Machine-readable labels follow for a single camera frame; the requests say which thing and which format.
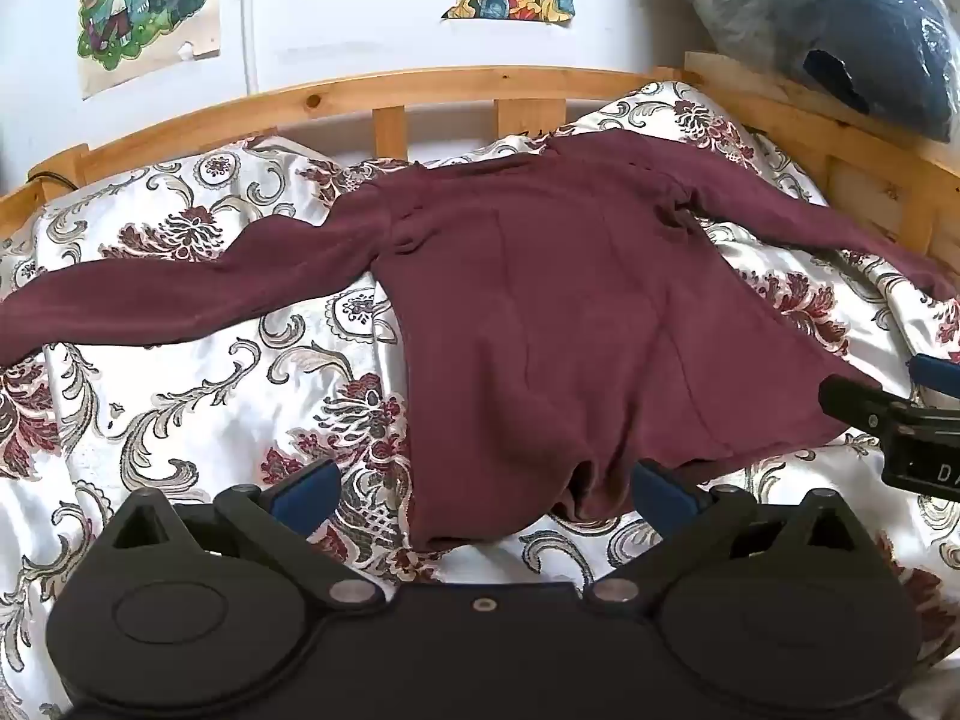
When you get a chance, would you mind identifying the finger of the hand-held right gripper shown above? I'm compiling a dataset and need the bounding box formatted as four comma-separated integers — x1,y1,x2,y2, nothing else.
819,373,914,434
907,355,960,400

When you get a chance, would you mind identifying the white floral bedspread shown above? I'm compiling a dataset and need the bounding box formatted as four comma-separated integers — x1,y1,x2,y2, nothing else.
0,79,960,720

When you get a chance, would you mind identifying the wooden bed frame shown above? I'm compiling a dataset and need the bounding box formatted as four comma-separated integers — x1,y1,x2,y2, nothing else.
0,51,960,260

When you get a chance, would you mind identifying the plastic bag of dark clothes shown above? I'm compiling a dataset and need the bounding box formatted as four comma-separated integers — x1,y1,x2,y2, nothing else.
649,0,960,143

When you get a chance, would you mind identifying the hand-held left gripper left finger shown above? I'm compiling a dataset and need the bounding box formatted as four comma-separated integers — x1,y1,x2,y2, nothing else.
94,457,385,608

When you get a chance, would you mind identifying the maroon sweater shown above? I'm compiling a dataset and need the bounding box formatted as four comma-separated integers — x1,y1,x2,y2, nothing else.
0,127,957,552

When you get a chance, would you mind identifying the white wall pipe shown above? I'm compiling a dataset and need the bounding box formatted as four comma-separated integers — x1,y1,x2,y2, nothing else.
234,0,260,98

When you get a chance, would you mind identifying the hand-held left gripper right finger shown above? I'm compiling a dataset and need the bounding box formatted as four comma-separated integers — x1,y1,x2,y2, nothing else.
585,459,875,608

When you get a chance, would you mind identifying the cartoon figure wall poster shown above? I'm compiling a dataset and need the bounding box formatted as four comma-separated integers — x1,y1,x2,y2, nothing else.
79,0,222,100

